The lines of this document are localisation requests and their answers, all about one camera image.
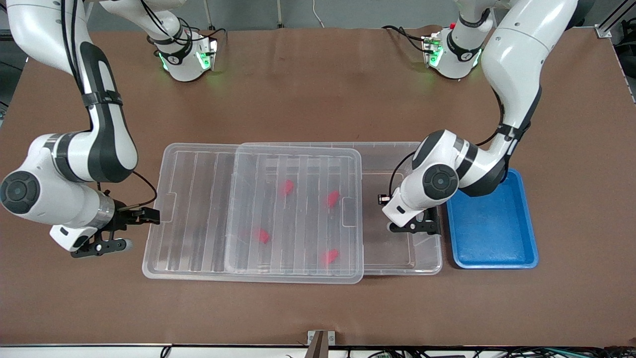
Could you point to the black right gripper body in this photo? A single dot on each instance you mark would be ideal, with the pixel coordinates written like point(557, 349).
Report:
point(122, 217)

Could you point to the clear plastic box lid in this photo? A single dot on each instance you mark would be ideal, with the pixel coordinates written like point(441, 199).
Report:
point(198, 219)

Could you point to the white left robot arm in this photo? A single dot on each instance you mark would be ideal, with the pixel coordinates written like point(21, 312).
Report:
point(516, 54)

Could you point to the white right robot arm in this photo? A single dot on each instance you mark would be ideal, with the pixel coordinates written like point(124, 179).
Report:
point(49, 199)

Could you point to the clear plastic storage box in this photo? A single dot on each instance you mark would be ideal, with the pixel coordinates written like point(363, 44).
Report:
point(392, 248)

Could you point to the red block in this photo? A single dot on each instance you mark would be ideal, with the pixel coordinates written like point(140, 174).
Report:
point(263, 235)
point(330, 256)
point(333, 198)
point(287, 187)

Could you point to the blue plastic tray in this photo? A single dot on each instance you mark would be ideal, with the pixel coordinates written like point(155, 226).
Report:
point(492, 233)

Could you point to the dark brown post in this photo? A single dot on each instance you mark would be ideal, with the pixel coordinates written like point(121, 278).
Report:
point(318, 348)

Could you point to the grey metal table bracket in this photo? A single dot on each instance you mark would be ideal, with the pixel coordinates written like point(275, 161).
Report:
point(331, 338)

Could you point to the aluminium frame rail with bracket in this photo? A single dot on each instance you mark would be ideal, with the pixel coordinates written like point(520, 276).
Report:
point(603, 31)

